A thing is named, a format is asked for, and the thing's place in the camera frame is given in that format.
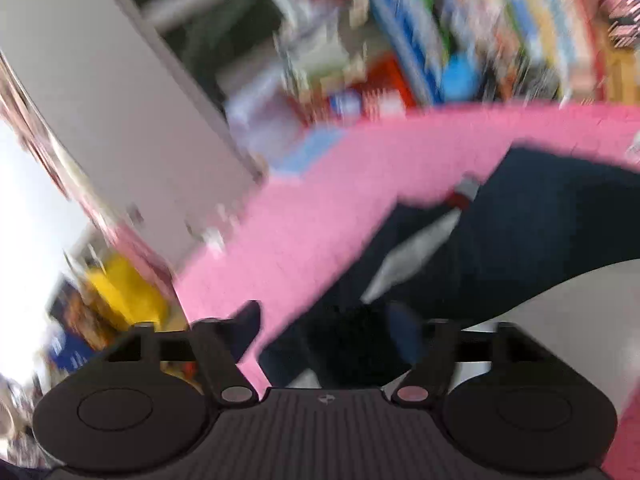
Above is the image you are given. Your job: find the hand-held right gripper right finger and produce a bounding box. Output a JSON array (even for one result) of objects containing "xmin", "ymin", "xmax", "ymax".
[{"xmin": 389, "ymin": 302, "xmax": 543, "ymax": 406}]

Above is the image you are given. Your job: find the stack of papers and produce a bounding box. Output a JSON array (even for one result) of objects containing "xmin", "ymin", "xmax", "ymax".
[{"xmin": 272, "ymin": 10, "xmax": 371, "ymax": 96}]

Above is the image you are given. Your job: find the red plastic crate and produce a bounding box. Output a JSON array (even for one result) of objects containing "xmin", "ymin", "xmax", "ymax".
[{"xmin": 300, "ymin": 55, "xmax": 416, "ymax": 122}]

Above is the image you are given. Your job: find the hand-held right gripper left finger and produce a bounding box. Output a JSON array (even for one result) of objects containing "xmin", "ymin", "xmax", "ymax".
[{"xmin": 107, "ymin": 301, "xmax": 262, "ymax": 406}]

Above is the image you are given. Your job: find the navy white jacket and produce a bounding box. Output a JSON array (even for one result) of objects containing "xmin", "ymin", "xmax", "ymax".
[{"xmin": 257, "ymin": 145, "xmax": 640, "ymax": 391}]

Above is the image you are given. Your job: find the blue booklet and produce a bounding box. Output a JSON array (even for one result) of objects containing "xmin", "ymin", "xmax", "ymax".
[{"xmin": 275, "ymin": 127, "xmax": 346, "ymax": 176}]

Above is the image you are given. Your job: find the round blue plush ball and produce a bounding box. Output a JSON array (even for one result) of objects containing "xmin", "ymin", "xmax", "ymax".
[{"xmin": 442, "ymin": 55, "xmax": 483, "ymax": 102}]

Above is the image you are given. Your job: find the row of colourful books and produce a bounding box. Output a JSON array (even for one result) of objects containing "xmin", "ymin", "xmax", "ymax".
[{"xmin": 365, "ymin": 0, "xmax": 640, "ymax": 106}]

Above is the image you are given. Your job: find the yellow bag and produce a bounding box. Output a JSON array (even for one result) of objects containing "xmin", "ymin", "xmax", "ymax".
[{"xmin": 85, "ymin": 252, "xmax": 173, "ymax": 333}]

